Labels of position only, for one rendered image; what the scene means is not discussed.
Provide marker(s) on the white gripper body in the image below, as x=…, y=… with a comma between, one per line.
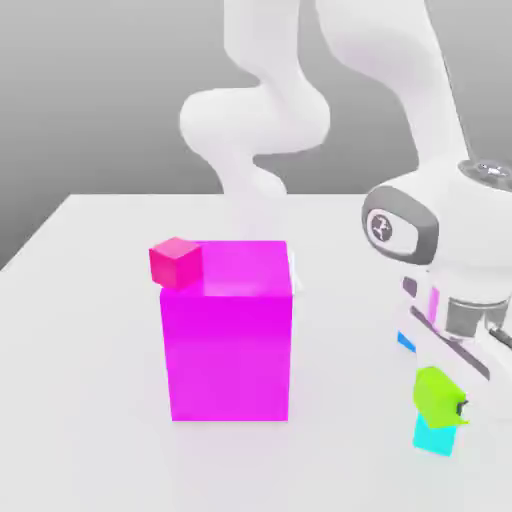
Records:
x=476, y=384

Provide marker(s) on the small pink cube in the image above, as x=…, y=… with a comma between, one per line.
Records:
x=176, y=262

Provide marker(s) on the large magenta box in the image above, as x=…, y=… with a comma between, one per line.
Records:
x=228, y=352

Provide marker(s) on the small cyan cube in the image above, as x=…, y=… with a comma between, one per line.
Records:
x=434, y=440

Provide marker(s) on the small green cube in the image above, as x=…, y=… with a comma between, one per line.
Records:
x=436, y=398

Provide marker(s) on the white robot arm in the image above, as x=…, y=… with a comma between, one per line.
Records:
x=280, y=120

